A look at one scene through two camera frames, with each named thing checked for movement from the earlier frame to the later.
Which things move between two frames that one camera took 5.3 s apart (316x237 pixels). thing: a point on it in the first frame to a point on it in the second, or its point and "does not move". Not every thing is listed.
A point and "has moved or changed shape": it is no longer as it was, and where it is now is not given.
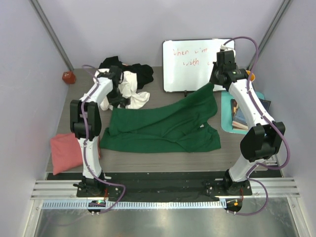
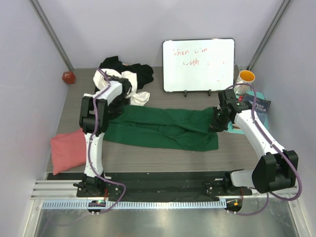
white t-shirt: [128, 90] does not move
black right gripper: [213, 79] to [215, 127]
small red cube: [68, 77] does not move
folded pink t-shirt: [66, 153] does not move
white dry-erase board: [187, 63] does not move
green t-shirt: [179, 125] has moved or changed shape
